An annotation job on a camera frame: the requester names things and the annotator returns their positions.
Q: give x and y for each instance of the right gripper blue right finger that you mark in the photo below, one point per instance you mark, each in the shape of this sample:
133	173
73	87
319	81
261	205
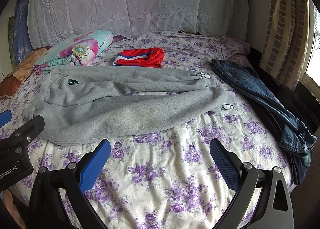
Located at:
274	206

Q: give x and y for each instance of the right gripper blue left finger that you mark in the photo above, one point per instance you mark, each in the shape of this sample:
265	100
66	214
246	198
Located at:
46	208

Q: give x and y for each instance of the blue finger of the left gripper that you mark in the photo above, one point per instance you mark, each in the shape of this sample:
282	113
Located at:
5	117

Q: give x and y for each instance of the grey sweatpants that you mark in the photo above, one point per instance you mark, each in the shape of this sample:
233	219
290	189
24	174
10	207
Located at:
85	104

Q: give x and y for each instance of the orange brown pillow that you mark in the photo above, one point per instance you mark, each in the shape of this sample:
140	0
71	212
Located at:
11	83

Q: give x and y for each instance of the purple floral bed sheet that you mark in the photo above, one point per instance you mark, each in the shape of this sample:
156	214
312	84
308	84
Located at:
165	179

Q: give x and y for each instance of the blue denim jeans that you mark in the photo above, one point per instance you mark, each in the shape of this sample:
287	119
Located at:
292	135

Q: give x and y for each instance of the blue patterned cloth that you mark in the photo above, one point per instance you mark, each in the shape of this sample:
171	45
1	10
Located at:
22	45

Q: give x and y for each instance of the floral folded quilt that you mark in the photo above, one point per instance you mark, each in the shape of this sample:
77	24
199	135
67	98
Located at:
77	50

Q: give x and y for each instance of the red folded shorts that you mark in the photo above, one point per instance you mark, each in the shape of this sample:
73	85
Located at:
151	57

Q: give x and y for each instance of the brown checkered curtain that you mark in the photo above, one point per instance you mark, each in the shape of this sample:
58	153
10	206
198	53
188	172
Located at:
286	44

